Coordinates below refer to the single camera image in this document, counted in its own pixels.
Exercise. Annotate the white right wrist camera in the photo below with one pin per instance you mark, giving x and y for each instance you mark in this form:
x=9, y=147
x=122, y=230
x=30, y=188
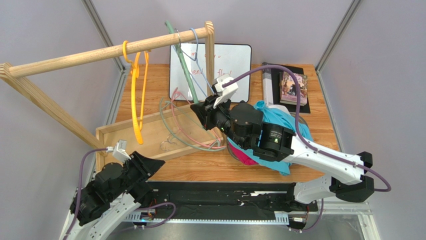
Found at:
x=224, y=93

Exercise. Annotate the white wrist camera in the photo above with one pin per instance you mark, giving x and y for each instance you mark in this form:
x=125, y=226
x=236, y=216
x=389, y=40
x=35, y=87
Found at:
x=119, y=151
x=224, y=93

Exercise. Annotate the pink hanger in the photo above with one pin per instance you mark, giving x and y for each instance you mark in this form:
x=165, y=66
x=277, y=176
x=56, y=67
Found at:
x=195, y=136

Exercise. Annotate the wooden clothes rack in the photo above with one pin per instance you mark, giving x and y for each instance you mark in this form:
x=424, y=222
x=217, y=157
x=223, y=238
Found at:
x=17, y=76

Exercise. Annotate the light blue t shirt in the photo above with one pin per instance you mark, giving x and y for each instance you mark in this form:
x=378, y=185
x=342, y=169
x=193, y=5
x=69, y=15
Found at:
x=284, y=119

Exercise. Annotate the black binder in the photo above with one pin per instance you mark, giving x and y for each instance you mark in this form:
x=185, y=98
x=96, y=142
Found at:
x=279, y=88

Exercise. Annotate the clear blue plastic tub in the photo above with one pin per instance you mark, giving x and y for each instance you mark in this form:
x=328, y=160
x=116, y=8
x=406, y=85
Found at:
x=303, y=128

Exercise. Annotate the light blue wire hanger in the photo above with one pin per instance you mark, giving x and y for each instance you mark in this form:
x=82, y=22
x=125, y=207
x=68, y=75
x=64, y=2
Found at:
x=196, y=63

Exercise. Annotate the white board with red writing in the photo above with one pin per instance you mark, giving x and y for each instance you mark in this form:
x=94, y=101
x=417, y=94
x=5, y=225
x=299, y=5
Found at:
x=233, y=59

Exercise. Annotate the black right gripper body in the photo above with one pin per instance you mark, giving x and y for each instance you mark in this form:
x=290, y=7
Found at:
x=210, y=110

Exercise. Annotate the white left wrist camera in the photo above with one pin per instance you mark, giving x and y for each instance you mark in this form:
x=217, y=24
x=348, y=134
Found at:
x=119, y=151

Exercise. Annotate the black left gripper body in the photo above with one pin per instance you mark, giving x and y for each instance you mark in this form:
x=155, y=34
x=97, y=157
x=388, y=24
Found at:
x=133, y=170

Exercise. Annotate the magenta t shirt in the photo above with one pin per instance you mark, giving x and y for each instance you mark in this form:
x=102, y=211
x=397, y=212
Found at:
x=239, y=155

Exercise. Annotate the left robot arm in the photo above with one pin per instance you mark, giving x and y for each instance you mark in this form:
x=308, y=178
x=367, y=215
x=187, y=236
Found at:
x=115, y=192

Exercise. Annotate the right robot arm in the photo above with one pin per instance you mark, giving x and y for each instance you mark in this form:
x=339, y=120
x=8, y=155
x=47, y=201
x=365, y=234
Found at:
x=344, y=174

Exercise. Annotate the white t shirt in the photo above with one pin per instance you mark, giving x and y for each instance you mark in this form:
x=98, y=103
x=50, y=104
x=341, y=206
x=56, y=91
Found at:
x=280, y=107

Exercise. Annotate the sage green hanger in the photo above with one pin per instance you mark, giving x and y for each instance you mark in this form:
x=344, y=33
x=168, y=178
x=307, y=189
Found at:
x=179, y=52

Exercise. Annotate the illustrated paperback book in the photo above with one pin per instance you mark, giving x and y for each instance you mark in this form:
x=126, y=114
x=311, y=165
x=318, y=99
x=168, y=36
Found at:
x=289, y=90

